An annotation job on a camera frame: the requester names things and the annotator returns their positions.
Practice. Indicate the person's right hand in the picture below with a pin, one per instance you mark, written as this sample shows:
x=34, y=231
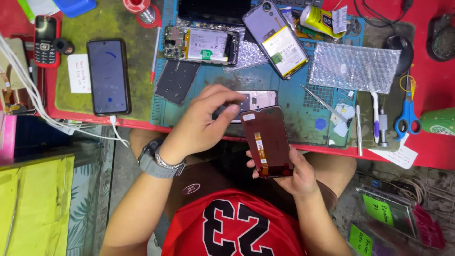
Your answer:
x=302, y=177

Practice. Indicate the person's left hand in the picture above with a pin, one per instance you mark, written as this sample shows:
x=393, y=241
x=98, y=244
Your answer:
x=192, y=128

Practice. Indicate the dark phone display panel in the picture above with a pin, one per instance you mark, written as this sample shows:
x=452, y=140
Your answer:
x=266, y=138

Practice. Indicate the black phone back plate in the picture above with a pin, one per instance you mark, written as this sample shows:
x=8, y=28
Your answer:
x=177, y=82

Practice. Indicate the brown shorts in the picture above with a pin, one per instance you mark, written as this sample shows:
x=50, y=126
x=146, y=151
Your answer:
x=213, y=174

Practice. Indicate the grey wrist watch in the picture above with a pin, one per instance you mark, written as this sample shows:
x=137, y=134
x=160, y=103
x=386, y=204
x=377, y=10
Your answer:
x=153, y=163

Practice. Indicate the blue round sticker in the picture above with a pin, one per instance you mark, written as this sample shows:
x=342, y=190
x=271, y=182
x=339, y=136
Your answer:
x=320, y=124

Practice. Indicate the white adhesive scraps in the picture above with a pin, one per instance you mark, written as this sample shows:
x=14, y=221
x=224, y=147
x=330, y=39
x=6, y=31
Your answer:
x=342, y=119

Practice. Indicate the blue repair mat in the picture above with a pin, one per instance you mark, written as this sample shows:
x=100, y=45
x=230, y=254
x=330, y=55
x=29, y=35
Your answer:
x=291, y=103

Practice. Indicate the thin metal pry tool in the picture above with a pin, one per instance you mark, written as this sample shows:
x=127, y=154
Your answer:
x=359, y=128

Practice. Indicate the silver tweezers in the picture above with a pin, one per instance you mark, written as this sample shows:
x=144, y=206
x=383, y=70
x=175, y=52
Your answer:
x=323, y=102

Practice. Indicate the red and white pen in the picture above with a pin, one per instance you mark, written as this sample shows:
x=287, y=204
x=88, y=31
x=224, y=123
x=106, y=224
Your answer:
x=155, y=57

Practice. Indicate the opened black phone with battery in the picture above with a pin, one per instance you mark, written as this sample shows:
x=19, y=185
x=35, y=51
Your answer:
x=208, y=45

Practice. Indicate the small green label packet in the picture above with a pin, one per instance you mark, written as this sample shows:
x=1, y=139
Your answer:
x=362, y=240

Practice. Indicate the red numbered jersey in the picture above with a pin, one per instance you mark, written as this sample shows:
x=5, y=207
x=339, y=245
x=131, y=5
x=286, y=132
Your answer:
x=231, y=227

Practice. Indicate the large green label packet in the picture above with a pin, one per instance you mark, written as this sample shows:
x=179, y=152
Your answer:
x=385, y=209

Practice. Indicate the silver screwdriver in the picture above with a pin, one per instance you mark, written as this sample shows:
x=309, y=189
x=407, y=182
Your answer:
x=383, y=124

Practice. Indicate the white and purple toothbrush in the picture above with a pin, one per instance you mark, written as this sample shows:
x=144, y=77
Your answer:
x=375, y=113

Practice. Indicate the black smartphone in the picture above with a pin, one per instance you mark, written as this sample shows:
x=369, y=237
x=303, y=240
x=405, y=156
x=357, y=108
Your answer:
x=108, y=76

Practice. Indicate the white paper slip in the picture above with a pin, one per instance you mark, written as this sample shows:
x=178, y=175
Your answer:
x=400, y=156

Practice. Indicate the dirty grey mat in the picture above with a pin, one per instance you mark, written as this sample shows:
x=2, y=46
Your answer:
x=391, y=99

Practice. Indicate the black tablet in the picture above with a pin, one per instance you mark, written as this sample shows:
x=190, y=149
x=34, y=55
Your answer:
x=213, y=10

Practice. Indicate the clear bubble wrap bag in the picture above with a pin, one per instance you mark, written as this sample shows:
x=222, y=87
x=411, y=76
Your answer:
x=353, y=67

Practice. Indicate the opened lilac phone with battery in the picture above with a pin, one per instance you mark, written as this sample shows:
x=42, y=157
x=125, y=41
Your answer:
x=280, y=42

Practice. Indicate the worn green mat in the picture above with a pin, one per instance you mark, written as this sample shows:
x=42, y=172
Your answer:
x=117, y=28

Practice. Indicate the white handwritten paper note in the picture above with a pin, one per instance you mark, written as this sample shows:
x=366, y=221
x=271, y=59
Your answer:
x=79, y=73

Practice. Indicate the red solder spool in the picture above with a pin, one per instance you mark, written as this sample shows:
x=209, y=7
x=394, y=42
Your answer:
x=142, y=10

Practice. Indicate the pink plastic packet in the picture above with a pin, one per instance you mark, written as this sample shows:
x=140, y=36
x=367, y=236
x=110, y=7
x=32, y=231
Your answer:
x=428, y=227

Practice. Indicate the yellow rubber band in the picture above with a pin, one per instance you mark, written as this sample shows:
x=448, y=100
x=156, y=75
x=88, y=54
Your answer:
x=401, y=83

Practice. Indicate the green round container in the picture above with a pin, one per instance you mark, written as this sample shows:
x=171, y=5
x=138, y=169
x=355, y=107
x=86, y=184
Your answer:
x=439, y=122

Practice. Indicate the small black cylinder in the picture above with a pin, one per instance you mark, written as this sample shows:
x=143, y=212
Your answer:
x=64, y=46

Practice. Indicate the yellow glue tube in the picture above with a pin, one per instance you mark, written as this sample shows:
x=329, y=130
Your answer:
x=320, y=22

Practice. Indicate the black computer mouse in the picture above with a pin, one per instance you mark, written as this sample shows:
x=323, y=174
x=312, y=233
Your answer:
x=403, y=53

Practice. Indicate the black keyboard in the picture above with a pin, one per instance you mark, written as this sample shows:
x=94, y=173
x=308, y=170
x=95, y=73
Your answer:
x=298, y=3

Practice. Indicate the blue plastic lid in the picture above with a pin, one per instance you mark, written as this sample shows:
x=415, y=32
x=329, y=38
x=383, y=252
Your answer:
x=74, y=6

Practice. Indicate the red keypad phone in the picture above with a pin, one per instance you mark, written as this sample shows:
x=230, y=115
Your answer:
x=46, y=41

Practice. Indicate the yellow plastic bag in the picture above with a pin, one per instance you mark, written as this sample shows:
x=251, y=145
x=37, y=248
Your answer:
x=35, y=209

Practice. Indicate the heap of phone parts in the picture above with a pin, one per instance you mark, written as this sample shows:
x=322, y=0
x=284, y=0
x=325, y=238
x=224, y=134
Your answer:
x=14, y=78

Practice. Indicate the pink box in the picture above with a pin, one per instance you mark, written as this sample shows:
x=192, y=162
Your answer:
x=7, y=137

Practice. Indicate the black round dish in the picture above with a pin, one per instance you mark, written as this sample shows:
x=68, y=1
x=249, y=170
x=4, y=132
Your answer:
x=442, y=39

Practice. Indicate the green and white packets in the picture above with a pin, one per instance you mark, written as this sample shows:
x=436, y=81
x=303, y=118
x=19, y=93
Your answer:
x=35, y=7

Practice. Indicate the silver phone middle frame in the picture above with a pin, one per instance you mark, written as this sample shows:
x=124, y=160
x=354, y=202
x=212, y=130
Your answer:
x=261, y=99

